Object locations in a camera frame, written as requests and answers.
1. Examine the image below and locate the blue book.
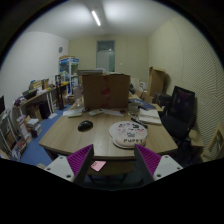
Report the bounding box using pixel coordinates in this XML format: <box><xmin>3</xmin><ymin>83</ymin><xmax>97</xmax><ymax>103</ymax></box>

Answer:
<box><xmin>129</xmin><ymin>98</ymin><xmax>155</xmax><ymax>110</ymax></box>

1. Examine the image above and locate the black computer mouse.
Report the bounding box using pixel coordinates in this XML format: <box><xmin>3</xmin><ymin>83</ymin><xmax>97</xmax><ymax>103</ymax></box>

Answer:
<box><xmin>78</xmin><ymin>120</ymin><xmax>93</xmax><ymax>132</ymax></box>

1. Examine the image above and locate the black pen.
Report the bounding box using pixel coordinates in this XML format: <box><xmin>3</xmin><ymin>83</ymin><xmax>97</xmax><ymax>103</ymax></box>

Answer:
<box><xmin>131</xmin><ymin>117</ymin><xmax>148</xmax><ymax>129</ymax></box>

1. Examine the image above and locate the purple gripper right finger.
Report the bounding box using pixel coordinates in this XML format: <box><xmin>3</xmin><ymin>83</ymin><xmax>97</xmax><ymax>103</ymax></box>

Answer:
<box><xmin>134</xmin><ymin>145</ymin><xmax>182</xmax><ymax>184</ymax></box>

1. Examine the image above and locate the pink sticky note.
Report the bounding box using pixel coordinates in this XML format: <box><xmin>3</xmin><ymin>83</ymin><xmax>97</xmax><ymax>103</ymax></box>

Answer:
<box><xmin>91</xmin><ymin>161</ymin><xmax>106</xmax><ymax>172</ymax></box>

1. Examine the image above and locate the white paper stack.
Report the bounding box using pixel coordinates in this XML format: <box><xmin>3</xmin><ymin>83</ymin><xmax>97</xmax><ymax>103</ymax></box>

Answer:
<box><xmin>63</xmin><ymin>109</ymin><xmax>82</xmax><ymax>118</ymax></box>

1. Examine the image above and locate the wooden chair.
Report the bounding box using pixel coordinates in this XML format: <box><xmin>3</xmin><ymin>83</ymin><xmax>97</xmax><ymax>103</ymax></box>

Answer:
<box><xmin>201</xmin><ymin>122</ymin><xmax>224</xmax><ymax>162</ymax></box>

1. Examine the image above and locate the open white notebook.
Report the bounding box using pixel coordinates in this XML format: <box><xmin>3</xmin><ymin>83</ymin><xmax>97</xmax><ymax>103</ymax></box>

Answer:
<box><xmin>138</xmin><ymin>109</ymin><xmax>161</xmax><ymax>125</ymax></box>

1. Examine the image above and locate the white remote control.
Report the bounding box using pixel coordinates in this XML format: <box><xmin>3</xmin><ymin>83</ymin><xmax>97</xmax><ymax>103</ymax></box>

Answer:
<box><xmin>89</xmin><ymin>109</ymin><xmax>103</xmax><ymax>116</ymax></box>

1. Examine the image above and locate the ceiling light tube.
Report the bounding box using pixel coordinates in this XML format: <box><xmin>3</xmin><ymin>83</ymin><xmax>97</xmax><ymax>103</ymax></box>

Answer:
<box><xmin>91</xmin><ymin>10</ymin><xmax>101</xmax><ymax>27</ymax></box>

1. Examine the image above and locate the door with window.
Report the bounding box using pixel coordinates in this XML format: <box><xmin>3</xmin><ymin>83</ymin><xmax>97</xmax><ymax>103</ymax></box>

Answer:
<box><xmin>96</xmin><ymin>40</ymin><xmax>115</xmax><ymax>72</ymax></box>

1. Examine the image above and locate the black office chair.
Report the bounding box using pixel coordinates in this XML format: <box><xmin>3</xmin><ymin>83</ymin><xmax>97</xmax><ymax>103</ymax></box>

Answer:
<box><xmin>161</xmin><ymin>86</ymin><xmax>196</xmax><ymax>146</ymax></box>

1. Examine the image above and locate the wooden side shelf desk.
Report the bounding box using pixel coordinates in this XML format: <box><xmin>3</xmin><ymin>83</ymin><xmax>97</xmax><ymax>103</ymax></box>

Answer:
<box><xmin>12</xmin><ymin>85</ymin><xmax>67</xmax><ymax>119</ymax></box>

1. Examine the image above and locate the large cardboard box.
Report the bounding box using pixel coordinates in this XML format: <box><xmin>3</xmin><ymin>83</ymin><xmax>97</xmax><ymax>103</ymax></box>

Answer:
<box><xmin>82</xmin><ymin>74</ymin><xmax>130</xmax><ymax>109</ymax></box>

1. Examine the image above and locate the tall cardboard box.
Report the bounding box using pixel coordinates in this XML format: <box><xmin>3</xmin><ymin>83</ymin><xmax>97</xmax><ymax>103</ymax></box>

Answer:
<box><xmin>148</xmin><ymin>67</ymin><xmax>166</xmax><ymax>96</ymax></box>

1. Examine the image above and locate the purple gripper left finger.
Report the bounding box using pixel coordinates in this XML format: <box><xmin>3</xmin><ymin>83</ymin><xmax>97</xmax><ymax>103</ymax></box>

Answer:
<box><xmin>45</xmin><ymin>145</ymin><xmax>94</xmax><ymax>185</ymax></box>

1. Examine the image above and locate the white display fridge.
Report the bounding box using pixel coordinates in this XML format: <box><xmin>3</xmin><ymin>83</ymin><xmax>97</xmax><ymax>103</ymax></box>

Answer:
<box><xmin>59</xmin><ymin>56</ymin><xmax>79</xmax><ymax>94</ymax></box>

